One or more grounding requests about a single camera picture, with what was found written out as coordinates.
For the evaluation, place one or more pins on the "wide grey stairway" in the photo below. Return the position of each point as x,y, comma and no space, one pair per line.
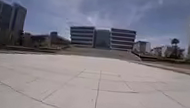
98,53

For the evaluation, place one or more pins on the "striped multi-storey building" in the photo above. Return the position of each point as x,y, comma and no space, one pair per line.
102,38

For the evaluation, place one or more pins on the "pale concrete slab plaza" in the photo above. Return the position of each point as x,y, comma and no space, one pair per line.
93,86

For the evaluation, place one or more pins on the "small pale building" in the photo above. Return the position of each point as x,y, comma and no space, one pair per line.
142,46

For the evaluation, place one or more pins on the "low dark building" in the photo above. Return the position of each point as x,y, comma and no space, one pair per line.
47,41

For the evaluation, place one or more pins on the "dark raised border strip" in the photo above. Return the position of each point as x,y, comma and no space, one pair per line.
175,66
19,50

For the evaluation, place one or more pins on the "tree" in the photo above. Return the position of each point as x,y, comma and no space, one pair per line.
174,46

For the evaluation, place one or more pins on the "tall grey building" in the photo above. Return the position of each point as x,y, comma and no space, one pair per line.
2,22

